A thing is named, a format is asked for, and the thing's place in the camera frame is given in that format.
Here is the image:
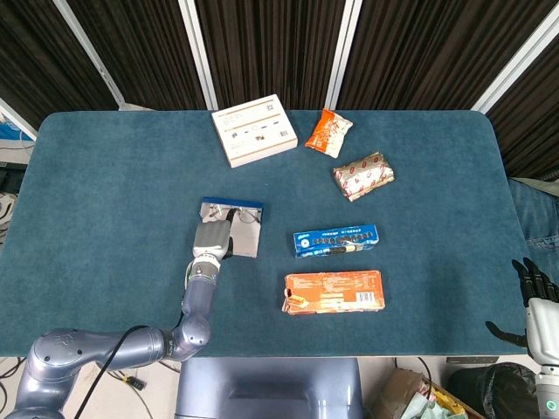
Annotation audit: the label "eyeglasses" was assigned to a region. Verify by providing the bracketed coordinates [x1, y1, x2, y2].
[206, 206, 264, 226]

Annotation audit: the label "brown cardboard box with waste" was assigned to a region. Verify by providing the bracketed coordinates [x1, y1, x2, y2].
[370, 367, 486, 419]

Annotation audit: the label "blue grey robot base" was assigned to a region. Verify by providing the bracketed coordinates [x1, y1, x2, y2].
[174, 356, 366, 419]

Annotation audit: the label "teal table cloth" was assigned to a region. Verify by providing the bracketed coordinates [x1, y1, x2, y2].
[0, 109, 537, 360]

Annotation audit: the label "aluminium frame post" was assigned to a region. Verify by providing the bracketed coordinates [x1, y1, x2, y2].
[176, 0, 219, 111]
[0, 97, 39, 141]
[470, 3, 559, 115]
[325, 0, 364, 111]
[52, 0, 128, 111]

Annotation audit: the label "white flat product box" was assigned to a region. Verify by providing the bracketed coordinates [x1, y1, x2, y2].
[210, 93, 300, 169]

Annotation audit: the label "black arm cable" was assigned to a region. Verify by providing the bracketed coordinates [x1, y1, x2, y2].
[74, 325, 152, 419]

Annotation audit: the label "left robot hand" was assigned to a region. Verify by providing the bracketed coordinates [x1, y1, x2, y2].
[191, 208, 238, 259]

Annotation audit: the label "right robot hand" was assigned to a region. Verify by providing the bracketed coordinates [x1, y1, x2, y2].
[485, 257, 559, 370]

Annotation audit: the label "blue cookie pack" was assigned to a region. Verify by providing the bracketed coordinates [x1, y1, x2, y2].
[293, 223, 380, 260]

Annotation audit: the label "orange torn carton box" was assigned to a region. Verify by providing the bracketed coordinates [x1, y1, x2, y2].
[281, 269, 387, 315]

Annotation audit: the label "black trash bag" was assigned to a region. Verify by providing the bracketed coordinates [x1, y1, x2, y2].
[447, 361, 536, 419]

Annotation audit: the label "blue white carton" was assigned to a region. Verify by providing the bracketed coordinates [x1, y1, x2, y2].
[0, 121, 35, 152]

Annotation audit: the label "blue denim jeans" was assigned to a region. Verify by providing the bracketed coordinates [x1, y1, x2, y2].
[508, 176, 559, 302]

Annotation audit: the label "silver packet with red rings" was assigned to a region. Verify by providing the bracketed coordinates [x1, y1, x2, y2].
[332, 151, 397, 203]

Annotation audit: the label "blue glasses case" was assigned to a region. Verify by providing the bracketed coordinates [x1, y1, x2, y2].
[196, 196, 266, 260]

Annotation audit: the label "grey power strip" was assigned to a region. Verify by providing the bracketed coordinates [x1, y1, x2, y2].
[445, 355, 500, 365]

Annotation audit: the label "orange white snack packet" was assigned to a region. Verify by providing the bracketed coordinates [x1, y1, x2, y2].
[304, 107, 354, 159]

